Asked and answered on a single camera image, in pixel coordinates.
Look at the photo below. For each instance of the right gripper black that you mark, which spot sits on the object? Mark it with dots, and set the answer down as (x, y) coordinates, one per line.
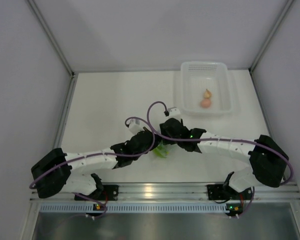
(164, 133)

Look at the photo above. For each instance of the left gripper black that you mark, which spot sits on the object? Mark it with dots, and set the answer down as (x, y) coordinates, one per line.
(157, 141)

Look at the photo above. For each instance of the green fake leaf vegetable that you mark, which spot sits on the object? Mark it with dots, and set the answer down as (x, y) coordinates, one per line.
(160, 151)

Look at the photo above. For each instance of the pink fake egg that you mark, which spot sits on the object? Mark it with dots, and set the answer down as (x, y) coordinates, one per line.
(205, 103)

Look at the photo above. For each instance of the beige fake garlic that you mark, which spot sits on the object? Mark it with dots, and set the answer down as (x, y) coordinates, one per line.
(207, 94)

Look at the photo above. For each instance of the clear zip top bag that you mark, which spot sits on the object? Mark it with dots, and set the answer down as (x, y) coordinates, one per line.
(170, 148)

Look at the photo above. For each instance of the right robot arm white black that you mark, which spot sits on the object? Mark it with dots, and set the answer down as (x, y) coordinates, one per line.
(266, 161)

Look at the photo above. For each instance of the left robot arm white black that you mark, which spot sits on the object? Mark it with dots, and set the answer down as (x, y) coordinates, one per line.
(60, 172)

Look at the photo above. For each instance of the white plastic basket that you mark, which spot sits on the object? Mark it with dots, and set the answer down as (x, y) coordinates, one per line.
(195, 78)

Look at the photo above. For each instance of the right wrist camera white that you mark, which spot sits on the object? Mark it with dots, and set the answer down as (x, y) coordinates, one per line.
(174, 113)

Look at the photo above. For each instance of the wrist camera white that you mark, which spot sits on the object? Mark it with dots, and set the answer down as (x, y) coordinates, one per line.
(174, 113)
(134, 126)

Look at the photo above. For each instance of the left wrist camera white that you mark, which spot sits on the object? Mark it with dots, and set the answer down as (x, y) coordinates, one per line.
(134, 126)

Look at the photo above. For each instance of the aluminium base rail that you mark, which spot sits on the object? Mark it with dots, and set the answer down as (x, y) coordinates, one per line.
(196, 192)

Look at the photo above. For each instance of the white slotted cable duct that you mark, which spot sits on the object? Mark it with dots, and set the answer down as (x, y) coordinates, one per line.
(94, 208)

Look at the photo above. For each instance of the left aluminium frame post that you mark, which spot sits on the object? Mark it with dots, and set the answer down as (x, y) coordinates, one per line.
(50, 36)

